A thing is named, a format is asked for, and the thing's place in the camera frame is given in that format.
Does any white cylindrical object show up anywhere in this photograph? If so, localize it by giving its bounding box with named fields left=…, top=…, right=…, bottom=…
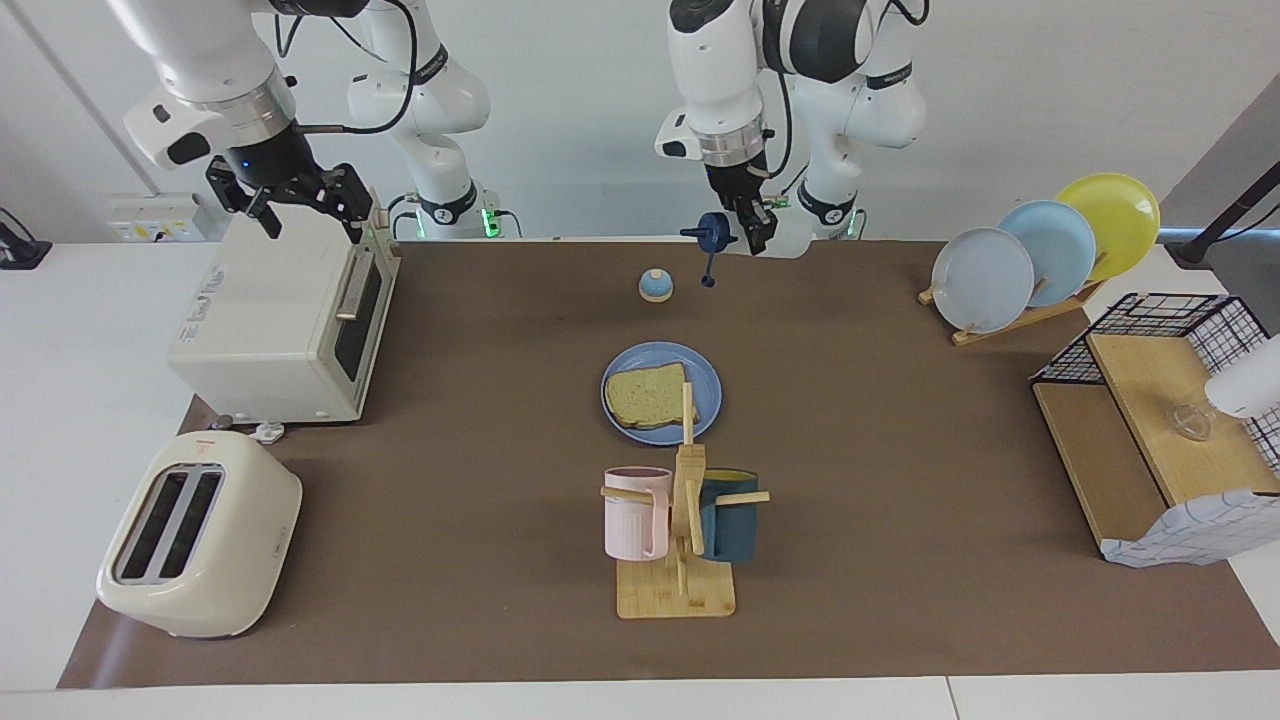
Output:
left=1204, top=335, right=1280, bottom=419

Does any toasted bread slice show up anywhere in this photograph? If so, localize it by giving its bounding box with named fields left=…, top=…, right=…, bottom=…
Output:
left=604, top=362, right=699, bottom=431

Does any light blue round plate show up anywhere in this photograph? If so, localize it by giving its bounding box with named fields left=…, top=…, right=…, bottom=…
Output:
left=998, top=200, right=1097, bottom=309

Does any translucent blue-capped seasoning bottle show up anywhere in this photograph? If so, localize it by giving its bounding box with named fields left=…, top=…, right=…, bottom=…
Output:
left=681, top=205, right=836, bottom=289

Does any grey round plate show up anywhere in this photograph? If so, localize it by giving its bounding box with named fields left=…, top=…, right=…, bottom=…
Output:
left=931, top=228, right=1035, bottom=334

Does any black wire basket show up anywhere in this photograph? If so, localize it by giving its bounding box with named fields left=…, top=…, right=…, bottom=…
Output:
left=1030, top=293, right=1280, bottom=471

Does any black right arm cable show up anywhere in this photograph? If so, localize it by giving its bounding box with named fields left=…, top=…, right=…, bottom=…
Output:
left=275, top=0, right=419, bottom=136

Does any black clamp base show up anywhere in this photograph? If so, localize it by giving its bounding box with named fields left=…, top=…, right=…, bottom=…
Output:
left=0, top=207, right=53, bottom=271

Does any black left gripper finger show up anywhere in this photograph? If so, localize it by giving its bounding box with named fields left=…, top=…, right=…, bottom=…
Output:
left=738, top=196, right=777, bottom=257

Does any white toaster oven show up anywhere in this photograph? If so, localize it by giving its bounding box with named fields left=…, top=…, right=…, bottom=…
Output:
left=166, top=185, right=401, bottom=425

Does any teal mug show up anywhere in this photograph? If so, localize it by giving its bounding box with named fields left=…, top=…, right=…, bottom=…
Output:
left=697, top=469, right=760, bottom=563

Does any wooden mug rack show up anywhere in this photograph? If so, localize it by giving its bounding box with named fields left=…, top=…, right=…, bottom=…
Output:
left=600, top=383, right=771, bottom=620

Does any yellow round plate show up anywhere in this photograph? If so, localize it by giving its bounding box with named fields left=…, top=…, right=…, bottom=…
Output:
left=1055, top=173, right=1161, bottom=283

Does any wooden plate rack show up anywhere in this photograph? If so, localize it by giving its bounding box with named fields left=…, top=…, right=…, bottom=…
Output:
left=918, top=280, right=1106, bottom=347

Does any brown table mat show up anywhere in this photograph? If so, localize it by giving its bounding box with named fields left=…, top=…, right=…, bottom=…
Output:
left=57, top=240, right=1280, bottom=689

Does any white checked cloth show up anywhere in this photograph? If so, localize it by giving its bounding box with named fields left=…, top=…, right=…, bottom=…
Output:
left=1103, top=488, right=1280, bottom=569

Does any pink ribbed mug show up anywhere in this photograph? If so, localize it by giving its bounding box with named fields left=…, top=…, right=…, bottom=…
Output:
left=604, top=467, right=673, bottom=561

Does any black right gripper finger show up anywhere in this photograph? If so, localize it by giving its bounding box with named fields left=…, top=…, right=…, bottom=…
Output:
left=207, top=163, right=283, bottom=239
left=298, top=163, right=374, bottom=244

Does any white wall power strip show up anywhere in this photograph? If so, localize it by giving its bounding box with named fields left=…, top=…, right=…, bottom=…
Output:
left=105, top=193, right=226, bottom=243

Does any wooden shelf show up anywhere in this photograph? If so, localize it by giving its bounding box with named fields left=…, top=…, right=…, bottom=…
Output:
left=1033, top=333, right=1280, bottom=561

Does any cream two-slot toaster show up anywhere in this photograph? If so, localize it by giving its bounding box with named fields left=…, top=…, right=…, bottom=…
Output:
left=96, top=431, right=303, bottom=639

